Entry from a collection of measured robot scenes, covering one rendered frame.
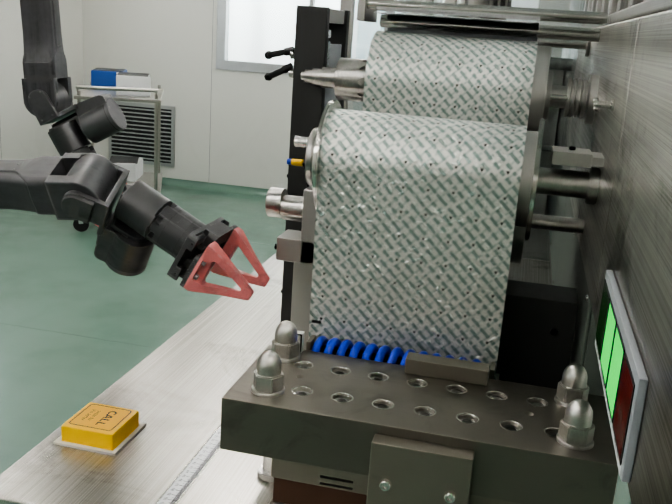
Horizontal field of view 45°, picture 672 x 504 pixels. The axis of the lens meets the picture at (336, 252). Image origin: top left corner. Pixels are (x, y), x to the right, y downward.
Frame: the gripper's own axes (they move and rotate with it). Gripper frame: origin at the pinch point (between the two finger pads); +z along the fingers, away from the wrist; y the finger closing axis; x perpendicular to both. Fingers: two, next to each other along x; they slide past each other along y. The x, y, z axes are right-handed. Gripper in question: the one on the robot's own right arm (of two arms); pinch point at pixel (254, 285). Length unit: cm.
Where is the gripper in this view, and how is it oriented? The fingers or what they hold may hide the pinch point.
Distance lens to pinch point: 102.7
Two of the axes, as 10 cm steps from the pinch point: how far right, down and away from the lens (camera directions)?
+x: 5.0, -7.9, -3.4
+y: -2.6, 2.4, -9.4
